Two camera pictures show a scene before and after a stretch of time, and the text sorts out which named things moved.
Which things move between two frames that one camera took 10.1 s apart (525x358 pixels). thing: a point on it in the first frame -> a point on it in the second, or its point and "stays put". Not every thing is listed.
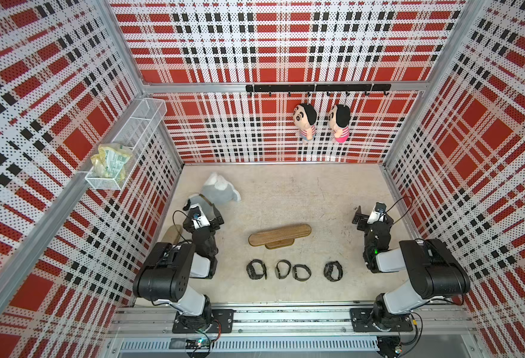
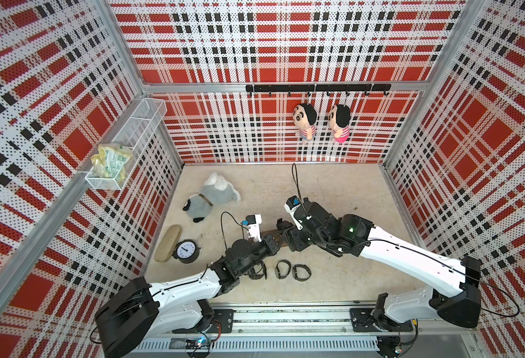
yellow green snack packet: x=110 y=160 stays put
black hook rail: x=327 y=88 stays put
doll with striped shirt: x=304 y=118 stays put
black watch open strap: x=277 y=270 stays put
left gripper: x=215 y=222 -> x=271 y=245
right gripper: x=362 y=221 -> x=292 y=237
